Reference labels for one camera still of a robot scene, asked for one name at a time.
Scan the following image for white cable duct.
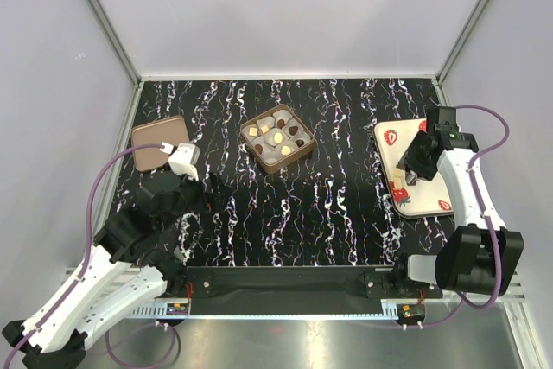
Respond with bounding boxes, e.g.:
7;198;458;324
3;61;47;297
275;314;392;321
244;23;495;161
127;301;190;320

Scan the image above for silver metal tongs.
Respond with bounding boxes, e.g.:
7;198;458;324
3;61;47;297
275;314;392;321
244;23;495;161
405;170;418;186

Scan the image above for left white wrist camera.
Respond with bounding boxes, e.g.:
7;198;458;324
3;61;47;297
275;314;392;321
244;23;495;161
161;142;200;181

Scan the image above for strawberry pattern tray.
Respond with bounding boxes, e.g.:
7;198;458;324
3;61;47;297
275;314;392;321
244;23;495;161
373;118;453;219

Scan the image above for white paper cup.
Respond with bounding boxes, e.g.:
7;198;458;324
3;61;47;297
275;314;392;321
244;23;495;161
262;150;283;165

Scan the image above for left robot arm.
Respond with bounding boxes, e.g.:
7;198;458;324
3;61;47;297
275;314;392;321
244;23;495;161
2;172;232;368

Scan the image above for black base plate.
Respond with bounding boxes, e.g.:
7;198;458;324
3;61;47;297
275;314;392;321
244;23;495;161
186;265;442;319

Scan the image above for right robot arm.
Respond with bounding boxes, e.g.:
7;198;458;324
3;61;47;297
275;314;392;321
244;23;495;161
392;106;524;309

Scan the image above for brown tin box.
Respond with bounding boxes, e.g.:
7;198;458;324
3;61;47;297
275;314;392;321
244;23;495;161
239;105;316;174

